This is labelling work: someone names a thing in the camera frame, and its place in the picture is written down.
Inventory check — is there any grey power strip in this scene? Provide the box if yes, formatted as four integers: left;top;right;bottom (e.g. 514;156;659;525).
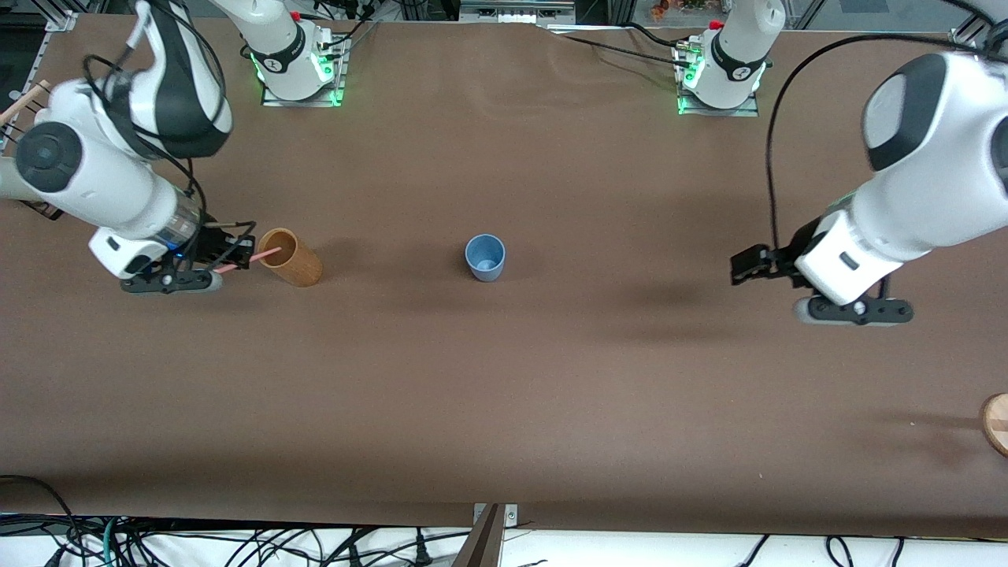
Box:
459;0;577;24

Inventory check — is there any dark grey metal bar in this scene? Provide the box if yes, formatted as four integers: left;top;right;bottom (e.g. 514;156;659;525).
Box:
451;504;506;567

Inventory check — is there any blue plastic cup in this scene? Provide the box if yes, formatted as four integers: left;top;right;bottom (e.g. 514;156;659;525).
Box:
465;234;506;283

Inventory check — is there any brown bamboo cup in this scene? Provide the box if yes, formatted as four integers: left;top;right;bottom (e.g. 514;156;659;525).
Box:
258;228;324;287

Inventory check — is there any round wooden board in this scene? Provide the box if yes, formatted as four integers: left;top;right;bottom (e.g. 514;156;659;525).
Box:
980;393;1008;458

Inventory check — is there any black looped floor cable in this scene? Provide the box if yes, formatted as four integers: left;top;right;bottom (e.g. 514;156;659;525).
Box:
0;475;80;552

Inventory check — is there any pink chopstick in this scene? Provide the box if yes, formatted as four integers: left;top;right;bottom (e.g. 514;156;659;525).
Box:
213;246;283;275

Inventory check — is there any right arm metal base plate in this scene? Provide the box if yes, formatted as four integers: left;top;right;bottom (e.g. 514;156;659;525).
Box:
261;35;349;107

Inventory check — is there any black table cable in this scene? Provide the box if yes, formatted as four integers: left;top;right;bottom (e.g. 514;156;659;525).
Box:
561;33;687;67
622;22;686;50

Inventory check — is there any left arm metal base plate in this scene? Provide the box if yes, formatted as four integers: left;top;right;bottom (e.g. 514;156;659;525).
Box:
677;43;761;117

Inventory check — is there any silver metal bracket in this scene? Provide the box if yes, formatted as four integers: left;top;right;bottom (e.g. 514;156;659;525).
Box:
472;502;519;527

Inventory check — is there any black base cable bundle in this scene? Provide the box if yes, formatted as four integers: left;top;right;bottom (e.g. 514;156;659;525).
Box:
313;0;380;50

